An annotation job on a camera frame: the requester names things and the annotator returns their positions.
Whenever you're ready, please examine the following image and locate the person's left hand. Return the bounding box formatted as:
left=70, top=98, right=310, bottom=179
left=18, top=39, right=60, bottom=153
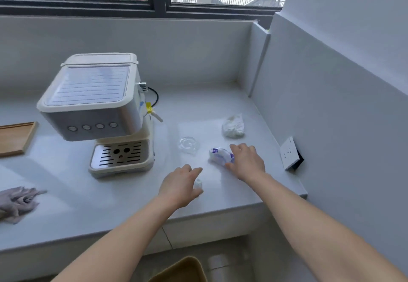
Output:
left=158, top=164, right=204, bottom=211

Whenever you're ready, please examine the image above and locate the person's right hand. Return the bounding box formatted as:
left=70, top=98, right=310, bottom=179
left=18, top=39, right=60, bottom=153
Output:
left=225, top=143, right=266, bottom=182

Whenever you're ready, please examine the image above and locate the white purple tissue packet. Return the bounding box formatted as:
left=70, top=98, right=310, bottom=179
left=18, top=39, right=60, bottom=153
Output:
left=209, top=147, right=235, bottom=167

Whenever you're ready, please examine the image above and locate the person's right forearm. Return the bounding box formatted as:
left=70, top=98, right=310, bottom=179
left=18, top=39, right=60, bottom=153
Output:
left=244, top=173, right=408, bottom=282

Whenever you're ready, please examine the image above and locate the person's left forearm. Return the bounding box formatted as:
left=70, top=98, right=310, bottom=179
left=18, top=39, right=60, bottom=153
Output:
left=50, top=196, right=188, bottom=282

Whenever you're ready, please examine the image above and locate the crumpled white plastic bag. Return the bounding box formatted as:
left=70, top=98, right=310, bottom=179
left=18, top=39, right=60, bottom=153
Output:
left=222, top=114, right=245, bottom=139

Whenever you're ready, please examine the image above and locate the clear plastic wrapper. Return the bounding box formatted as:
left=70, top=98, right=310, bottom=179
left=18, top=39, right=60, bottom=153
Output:
left=178, top=136, right=199, bottom=155

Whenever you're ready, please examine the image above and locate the brown waste bin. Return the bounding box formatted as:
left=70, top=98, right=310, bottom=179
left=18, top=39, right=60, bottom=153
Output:
left=147, top=256, right=208, bottom=282

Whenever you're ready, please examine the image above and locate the cream drip tray metal grate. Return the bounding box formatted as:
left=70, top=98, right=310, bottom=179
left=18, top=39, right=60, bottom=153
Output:
left=88, top=138, right=155, bottom=179

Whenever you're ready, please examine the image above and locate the cream espresso coffee machine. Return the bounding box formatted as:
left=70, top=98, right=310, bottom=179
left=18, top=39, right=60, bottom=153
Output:
left=37, top=53, right=164, bottom=179

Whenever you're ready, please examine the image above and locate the grey cloth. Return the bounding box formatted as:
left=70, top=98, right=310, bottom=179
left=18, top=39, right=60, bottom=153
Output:
left=0, top=187, right=48, bottom=225

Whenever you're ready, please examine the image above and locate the wooden tray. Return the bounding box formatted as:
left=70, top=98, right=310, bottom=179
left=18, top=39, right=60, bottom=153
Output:
left=0, top=122, right=39, bottom=158

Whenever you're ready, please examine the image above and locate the white wall socket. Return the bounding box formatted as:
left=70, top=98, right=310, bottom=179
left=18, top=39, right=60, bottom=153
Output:
left=279, top=136, right=299, bottom=171

